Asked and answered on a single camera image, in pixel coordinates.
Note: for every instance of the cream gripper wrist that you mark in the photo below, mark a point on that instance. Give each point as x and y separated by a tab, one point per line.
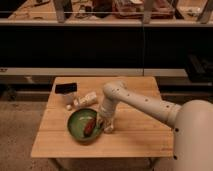
106	111

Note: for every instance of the green ceramic bowl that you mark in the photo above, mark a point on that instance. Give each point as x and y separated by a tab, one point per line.
77	122

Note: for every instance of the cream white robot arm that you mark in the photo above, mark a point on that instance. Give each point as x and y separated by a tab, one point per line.
191	122

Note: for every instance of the beige rectangular sponge block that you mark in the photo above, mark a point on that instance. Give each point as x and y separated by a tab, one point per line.
109	126

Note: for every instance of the clear plastic bottle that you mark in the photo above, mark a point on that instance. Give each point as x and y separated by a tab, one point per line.
87	100

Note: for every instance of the red chili pepper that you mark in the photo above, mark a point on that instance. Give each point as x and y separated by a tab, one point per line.
89	127

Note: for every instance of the wooden table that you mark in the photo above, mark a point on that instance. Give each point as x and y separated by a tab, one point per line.
136	139

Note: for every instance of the black box on white cup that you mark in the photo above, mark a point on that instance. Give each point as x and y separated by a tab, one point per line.
67	91

